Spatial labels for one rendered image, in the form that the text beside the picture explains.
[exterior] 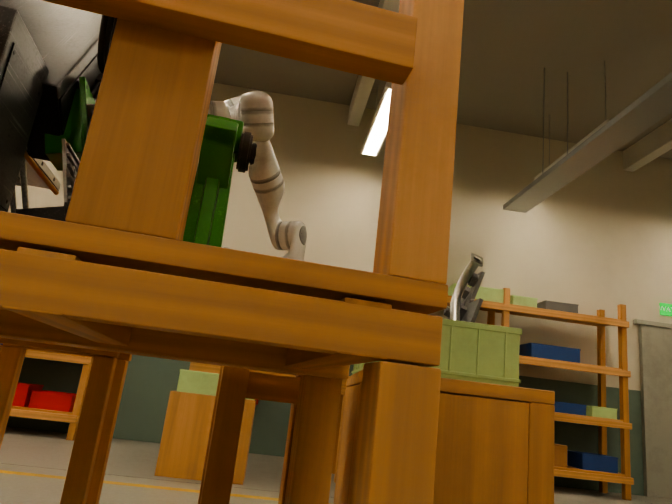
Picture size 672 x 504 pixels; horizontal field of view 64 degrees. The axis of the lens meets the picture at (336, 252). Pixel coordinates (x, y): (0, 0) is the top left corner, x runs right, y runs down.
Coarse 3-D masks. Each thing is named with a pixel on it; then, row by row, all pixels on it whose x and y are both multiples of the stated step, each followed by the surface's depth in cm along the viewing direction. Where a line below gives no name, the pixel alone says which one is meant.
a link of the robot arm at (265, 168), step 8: (240, 96) 142; (264, 144) 148; (256, 152) 151; (264, 152) 150; (272, 152) 152; (256, 160) 151; (264, 160) 150; (272, 160) 152; (256, 168) 152; (264, 168) 151; (272, 168) 152; (256, 176) 153; (264, 176) 152; (272, 176) 153
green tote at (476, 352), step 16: (448, 320) 155; (448, 336) 154; (464, 336) 155; (480, 336) 155; (496, 336) 155; (512, 336) 156; (448, 352) 153; (464, 352) 153; (480, 352) 154; (496, 352) 154; (512, 352) 155; (448, 368) 152; (464, 368) 152; (480, 368) 153; (496, 368) 153; (512, 368) 153; (512, 384) 152
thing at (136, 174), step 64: (448, 0) 90; (128, 64) 75; (192, 64) 77; (448, 64) 87; (128, 128) 73; (192, 128) 75; (448, 128) 84; (128, 192) 71; (384, 192) 86; (448, 192) 82; (384, 256) 80
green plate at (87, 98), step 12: (84, 84) 109; (84, 96) 109; (72, 108) 109; (84, 108) 108; (72, 120) 108; (84, 120) 107; (72, 132) 108; (84, 132) 107; (48, 144) 106; (60, 144) 106; (72, 144) 107; (84, 144) 106; (48, 156) 107; (60, 156) 108; (60, 168) 113
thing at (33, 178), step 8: (32, 160) 112; (40, 160) 116; (32, 168) 118; (40, 168) 118; (48, 168) 122; (32, 176) 123; (40, 176) 119; (48, 176) 122; (16, 184) 127; (32, 184) 129; (40, 184) 128; (48, 184) 124; (56, 184) 128; (56, 192) 130
